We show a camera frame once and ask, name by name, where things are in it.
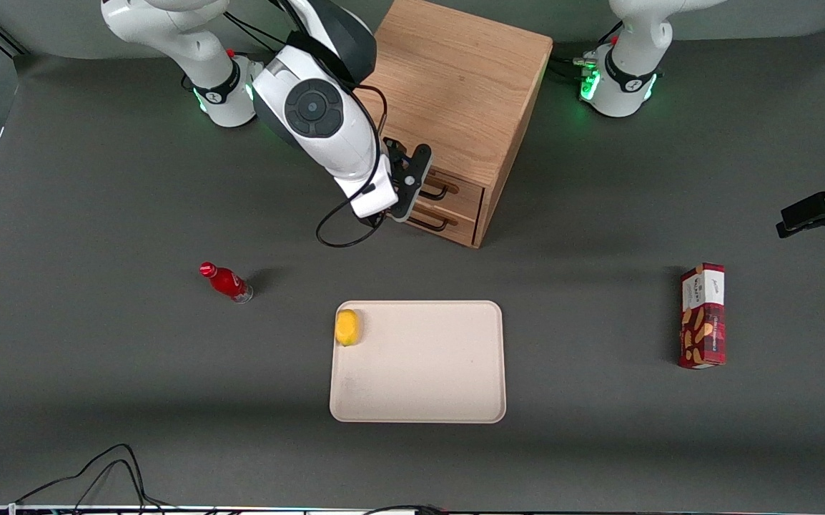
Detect black left base cables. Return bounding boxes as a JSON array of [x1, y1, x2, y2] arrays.
[[552, 21, 624, 83]]

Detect red bottle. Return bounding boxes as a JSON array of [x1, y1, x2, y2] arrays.
[[199, 262, 255, 304]]

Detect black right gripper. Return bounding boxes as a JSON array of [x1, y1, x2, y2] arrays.
[[382, 138, 434, 222]]

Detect black base cables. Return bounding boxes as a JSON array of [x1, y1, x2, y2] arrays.
[[224, 11, 292, 57], [552, 21, 624, 83]]

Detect black right base cables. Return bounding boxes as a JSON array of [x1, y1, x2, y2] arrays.
[[224, 11, 292, 57]]

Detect black floor cable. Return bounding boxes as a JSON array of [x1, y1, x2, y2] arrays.
[[362, 504, 449, 515], [16, 443, 170, 513], [73, 459, 163, 513]]

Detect beige plastic tray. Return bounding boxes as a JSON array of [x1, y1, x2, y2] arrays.
[[329, 300, 508, 424]]

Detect wooden drawer cabinet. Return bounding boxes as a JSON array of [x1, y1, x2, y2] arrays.
[[352, 0, 553, 249]]

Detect red cookie box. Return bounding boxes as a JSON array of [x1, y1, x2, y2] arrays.
[[677, 263, 727, 370]]

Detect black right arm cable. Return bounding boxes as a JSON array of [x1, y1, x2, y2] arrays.
[[316, 82, 390, 249]]

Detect yellow lemon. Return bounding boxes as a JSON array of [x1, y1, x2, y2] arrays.
[[335, 309, 361, 347]]

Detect wooden drawer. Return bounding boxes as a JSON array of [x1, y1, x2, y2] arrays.
[[409, 202, 483, 249], [423, 168, 486, 221]]

